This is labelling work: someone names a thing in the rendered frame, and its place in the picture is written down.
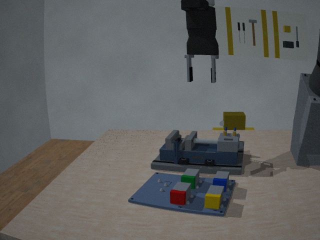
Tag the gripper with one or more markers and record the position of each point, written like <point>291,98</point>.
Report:
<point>201,27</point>

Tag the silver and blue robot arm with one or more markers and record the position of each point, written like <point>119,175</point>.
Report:
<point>314,79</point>

